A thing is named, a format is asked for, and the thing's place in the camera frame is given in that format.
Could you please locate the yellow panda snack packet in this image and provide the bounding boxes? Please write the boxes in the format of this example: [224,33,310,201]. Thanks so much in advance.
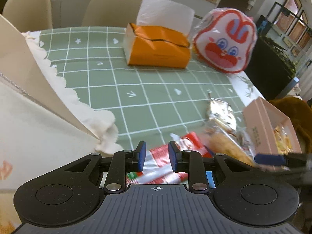
[273,125,293,155]

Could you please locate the red spicy strip packet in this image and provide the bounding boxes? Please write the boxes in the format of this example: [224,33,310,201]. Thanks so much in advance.
[126,145,188,185]

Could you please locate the long cracker stick packet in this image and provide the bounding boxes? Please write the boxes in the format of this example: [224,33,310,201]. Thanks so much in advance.
[200,128,255,167]

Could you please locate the round rice cracker packet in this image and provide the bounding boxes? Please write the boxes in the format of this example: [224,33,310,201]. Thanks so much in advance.
[206,98,237,135]

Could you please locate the blue seaweed snack packet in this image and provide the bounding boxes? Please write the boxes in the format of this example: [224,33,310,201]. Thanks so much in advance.
[168,132,215,194]

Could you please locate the pink cardboard box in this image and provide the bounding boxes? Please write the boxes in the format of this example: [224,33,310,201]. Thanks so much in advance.
[243,97,301,156]

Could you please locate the green grid tablecloth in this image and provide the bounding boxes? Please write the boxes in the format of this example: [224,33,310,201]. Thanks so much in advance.
[31,27,261,149]

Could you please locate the cream illustrated tote bag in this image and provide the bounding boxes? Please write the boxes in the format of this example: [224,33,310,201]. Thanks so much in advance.
[1,18,122,233]

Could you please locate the fish tank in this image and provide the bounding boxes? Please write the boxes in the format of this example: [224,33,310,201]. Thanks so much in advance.
[245,2,311,100]

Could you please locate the orange tissue box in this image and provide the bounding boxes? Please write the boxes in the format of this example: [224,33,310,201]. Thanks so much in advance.
[123,23,191,69]

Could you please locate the red white bunny bag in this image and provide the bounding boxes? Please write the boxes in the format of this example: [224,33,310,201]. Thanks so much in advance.
[192,7,258,74]

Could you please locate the white tissue paper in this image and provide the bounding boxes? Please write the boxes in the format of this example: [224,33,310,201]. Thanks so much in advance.
[136,0,195,35]

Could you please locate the beige chair middle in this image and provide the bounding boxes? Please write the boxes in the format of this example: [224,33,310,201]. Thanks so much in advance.
[82,0,142,27]

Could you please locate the beige chair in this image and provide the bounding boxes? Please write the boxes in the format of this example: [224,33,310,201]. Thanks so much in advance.
[3,0,53,32]
[82,0,142,27]

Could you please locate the beige chair left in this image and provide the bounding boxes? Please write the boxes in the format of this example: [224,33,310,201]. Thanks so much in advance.
[3,0,53,32]

